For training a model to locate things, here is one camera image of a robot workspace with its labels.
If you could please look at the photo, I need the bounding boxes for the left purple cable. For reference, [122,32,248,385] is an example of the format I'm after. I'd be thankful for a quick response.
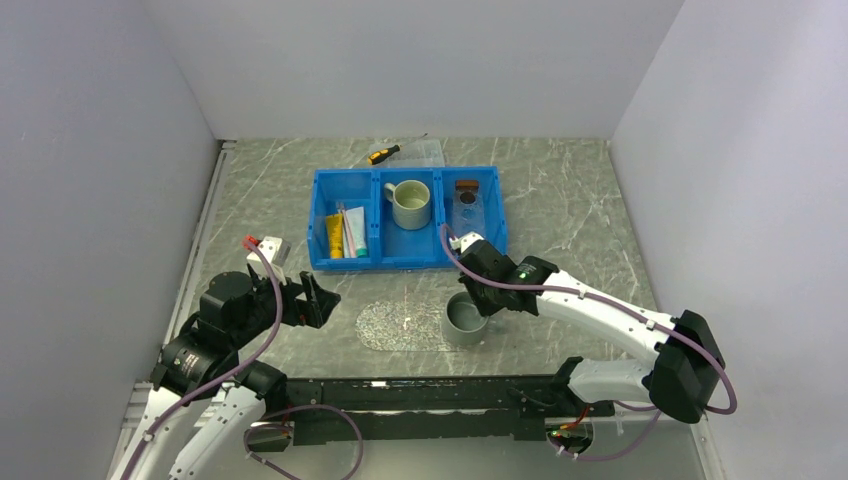
[119,241,364,480]

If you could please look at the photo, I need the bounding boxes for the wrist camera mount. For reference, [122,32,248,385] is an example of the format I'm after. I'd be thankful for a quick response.
[448,232,484,255]
[242,235,291,282]

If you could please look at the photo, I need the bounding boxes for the yellow black screwdriver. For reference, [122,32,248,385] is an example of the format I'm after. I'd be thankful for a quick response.
[367,133,428,166]

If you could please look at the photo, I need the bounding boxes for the blue three-compartment plastic bin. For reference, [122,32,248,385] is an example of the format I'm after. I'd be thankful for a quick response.
[307,166,508,271]

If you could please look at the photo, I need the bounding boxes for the light green ceramic mug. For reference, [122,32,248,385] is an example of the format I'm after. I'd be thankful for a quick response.
[383,180,432,231]

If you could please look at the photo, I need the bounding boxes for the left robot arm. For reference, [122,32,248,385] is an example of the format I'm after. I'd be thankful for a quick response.
[112,269,341,479]

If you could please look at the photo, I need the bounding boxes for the grey ceramic mug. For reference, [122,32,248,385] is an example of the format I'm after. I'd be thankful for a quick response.
[440,292,489,347]

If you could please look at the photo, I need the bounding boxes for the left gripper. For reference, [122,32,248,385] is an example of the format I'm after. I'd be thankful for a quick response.
[231,265,340,346]

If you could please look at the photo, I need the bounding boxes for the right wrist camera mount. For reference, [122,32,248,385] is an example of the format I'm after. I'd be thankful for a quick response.
[448,232,484,255]

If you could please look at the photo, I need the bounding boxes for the clear toothbrush holder brown ends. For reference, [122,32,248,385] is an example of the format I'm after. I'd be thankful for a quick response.
[452,179,485,237]

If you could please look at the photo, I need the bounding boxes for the yellow toothpaste tube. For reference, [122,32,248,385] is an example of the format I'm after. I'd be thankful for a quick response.
[325,213,345,259]

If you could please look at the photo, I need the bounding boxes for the aluminium side rail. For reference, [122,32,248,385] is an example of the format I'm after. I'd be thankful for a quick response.
[106,139,237,479]

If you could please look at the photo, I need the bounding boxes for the clear plastic organizer box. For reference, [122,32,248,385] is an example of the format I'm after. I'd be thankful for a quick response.
[376,138,446,168]

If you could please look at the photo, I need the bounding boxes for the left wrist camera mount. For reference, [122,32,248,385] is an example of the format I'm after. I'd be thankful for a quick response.
[242,235,291,282]

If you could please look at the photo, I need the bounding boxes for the white teal toothpaste tube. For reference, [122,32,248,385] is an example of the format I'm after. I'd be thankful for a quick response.
[346,206,368,258]

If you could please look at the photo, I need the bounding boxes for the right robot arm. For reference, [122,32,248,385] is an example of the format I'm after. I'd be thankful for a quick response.
[442,233,738,424]

